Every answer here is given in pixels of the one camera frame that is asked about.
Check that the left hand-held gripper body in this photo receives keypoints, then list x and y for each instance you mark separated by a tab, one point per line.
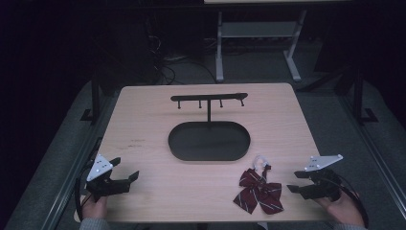
101	187

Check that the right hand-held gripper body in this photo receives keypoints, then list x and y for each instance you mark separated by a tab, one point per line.
322	187

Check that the dark red striped bow tie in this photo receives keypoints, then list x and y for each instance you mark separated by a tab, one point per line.
257	190

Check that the black hook rack with tray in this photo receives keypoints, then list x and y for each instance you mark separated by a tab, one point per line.
209	143

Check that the person's left hand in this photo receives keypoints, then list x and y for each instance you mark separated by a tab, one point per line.
94	207

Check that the person's right hand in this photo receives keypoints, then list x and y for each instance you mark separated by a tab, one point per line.
344	209

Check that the black metal stand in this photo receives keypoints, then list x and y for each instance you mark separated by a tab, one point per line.
94	99
359	96

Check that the grey metal rail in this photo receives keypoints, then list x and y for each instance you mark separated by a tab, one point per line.
75	169
373	150

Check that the white metal table frame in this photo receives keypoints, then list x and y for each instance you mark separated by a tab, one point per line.
258	30

